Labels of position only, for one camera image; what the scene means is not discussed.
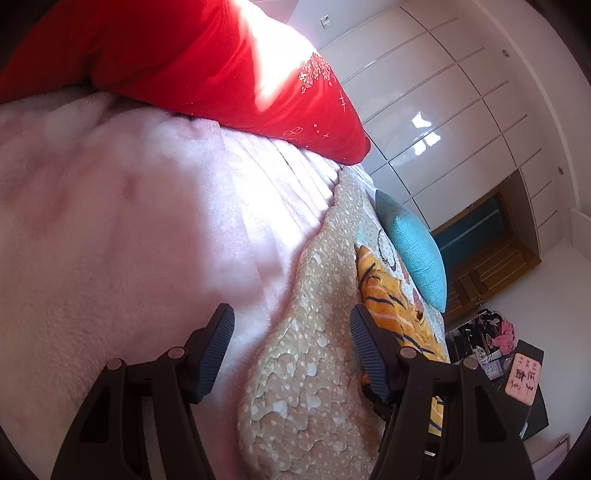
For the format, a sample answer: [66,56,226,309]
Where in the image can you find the pink sign board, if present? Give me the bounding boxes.
[505,354,544,398]

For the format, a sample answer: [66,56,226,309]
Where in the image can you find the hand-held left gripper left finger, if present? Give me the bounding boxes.
[51,303,235,480]

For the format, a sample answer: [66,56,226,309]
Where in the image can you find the pale pink fleece blanket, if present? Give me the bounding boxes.
[0,90,342,480]

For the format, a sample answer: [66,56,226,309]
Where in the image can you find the wooden panel door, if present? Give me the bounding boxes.
[431,168,541,324]

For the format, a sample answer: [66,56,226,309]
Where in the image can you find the glossy white wardrobe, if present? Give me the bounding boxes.
[318,0,578,236]

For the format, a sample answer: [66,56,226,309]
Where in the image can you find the beige quilted bedspread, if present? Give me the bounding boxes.
[238,166,451,480]

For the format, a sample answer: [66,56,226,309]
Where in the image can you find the blue knit pillow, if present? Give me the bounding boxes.
[375,189,448,312]

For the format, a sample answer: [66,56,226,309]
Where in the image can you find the orange striped knit sweater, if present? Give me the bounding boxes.
[354,244,451,437]

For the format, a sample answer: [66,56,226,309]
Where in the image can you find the red embroidered duvet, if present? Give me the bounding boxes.
[0,0,372,166]

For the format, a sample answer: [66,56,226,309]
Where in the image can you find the pink clothes heap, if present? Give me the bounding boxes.
[491,320,516,352]

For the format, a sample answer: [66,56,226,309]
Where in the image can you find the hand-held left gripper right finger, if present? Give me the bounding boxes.
[349,305,532,480]

